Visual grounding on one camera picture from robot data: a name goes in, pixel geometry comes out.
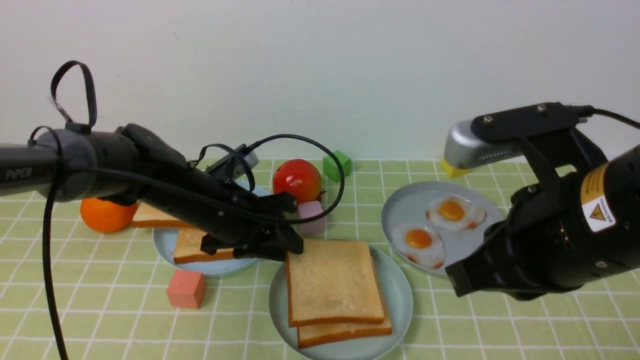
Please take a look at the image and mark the yellow cube block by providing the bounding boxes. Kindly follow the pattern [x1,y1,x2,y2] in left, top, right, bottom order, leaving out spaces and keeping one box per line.
[440,158,471,179]

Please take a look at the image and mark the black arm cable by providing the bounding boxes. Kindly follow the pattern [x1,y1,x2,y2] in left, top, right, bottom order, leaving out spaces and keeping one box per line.
[29,61,346,360]

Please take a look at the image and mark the fried egg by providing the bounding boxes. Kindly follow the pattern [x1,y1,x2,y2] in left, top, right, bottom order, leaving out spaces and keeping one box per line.
[390,224,446,270]
[425,195,487,232]

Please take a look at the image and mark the rear fried egg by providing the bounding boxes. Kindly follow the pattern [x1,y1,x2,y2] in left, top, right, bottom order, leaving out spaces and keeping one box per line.
[425,195,487,232]

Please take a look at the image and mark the red tomato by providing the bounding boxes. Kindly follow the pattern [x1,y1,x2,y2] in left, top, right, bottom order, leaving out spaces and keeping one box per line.
[272,158,325,204]

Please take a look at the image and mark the green checkered tablecloth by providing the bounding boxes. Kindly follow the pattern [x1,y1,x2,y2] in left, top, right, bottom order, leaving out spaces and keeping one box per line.
[0,154,640,360]

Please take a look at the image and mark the salmon red cube block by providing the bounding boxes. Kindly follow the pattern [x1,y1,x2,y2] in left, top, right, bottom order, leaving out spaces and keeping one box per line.
[166,269,207,310]

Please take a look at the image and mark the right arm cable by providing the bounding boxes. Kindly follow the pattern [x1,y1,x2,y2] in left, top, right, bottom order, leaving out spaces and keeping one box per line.
[575,105,640,130]

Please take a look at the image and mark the light blue bread plate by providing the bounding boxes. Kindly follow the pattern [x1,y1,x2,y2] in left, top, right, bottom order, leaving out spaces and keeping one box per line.
[152,181,273,277]

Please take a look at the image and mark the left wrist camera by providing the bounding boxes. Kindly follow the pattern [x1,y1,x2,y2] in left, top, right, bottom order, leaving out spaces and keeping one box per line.
[205,144,259,183]

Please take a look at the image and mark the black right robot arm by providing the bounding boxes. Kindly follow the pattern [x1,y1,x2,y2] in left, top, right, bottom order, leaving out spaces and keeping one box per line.
[445,147,639,301]

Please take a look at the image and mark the green cube block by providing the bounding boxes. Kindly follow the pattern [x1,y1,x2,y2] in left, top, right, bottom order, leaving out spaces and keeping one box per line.
[322,150,352,183]

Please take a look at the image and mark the front fried egg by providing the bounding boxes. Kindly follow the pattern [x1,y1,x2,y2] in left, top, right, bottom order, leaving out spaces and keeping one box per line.
[390,224,446,270]

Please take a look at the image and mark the teal empty plate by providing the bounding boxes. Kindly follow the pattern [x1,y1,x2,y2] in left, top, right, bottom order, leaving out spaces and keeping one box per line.
[268,246,414,360]

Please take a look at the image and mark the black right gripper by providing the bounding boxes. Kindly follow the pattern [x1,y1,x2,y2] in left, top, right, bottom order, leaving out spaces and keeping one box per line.
[445,186,586,301]

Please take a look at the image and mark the pink cube block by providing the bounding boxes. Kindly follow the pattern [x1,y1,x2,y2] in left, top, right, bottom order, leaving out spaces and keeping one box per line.
[297,200,327,236]

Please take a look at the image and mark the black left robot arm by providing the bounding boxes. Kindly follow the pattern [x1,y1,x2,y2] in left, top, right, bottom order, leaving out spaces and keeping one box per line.
[0,124,304,261]

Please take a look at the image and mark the orange mandarin fruit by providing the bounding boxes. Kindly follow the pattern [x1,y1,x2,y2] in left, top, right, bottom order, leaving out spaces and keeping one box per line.
[80,197,138,233]

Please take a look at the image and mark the grey-blue egg plate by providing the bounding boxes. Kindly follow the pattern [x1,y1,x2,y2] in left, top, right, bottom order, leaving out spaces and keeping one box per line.
[381,181,505,278]

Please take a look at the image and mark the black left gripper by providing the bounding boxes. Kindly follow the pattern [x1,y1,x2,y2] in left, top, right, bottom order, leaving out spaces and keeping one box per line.
[192,185,304,262]

